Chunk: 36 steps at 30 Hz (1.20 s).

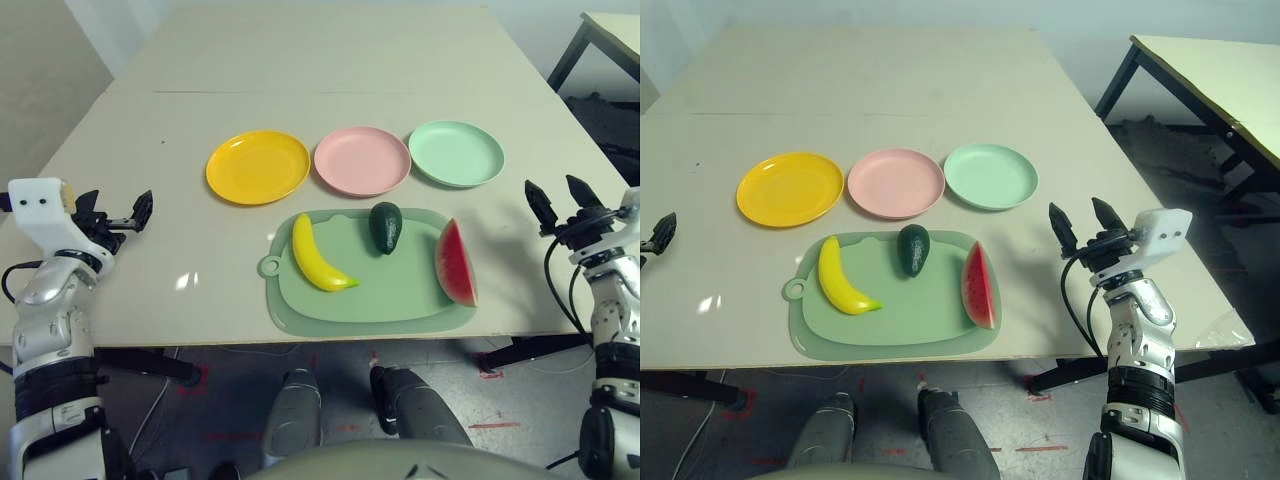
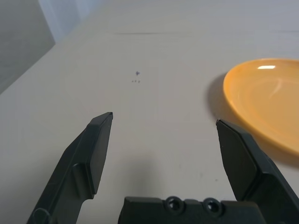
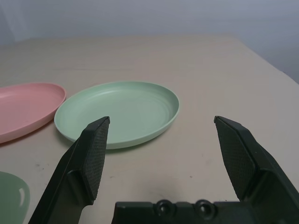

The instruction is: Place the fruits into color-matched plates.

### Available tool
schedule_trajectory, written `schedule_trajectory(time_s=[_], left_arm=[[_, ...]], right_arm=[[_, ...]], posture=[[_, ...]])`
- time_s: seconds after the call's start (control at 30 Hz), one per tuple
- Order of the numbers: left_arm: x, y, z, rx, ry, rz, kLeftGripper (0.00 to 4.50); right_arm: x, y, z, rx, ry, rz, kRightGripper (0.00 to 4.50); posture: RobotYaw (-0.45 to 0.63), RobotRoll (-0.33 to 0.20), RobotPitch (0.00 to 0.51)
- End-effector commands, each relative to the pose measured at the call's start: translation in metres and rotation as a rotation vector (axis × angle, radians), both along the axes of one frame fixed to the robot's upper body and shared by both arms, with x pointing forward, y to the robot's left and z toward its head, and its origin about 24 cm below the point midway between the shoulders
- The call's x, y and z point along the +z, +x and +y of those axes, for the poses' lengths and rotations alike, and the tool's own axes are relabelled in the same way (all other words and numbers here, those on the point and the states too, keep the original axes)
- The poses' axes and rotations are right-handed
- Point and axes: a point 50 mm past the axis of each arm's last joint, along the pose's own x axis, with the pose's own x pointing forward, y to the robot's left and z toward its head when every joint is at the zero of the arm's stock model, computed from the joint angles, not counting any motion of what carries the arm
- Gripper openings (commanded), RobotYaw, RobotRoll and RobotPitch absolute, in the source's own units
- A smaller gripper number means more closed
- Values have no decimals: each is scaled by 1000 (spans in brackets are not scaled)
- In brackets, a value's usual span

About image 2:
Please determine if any yellow plastic plate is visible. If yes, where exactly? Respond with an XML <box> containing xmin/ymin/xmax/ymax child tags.
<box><xmin>223</xmin><ymin>58</ymin><xmax>299</xmax><ymax>155</ymax></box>

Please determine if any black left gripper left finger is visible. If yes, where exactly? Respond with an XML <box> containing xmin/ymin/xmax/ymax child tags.
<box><xmin>27</xmin><ymin>112</ymin><xmax>114</xmax><ymax>224</ymax></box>

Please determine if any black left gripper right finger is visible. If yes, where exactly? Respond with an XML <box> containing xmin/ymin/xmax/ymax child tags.
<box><xmin>216</xmin><ymin>119</ymin><xmax>299</xmax><ymax>224</ymax></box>

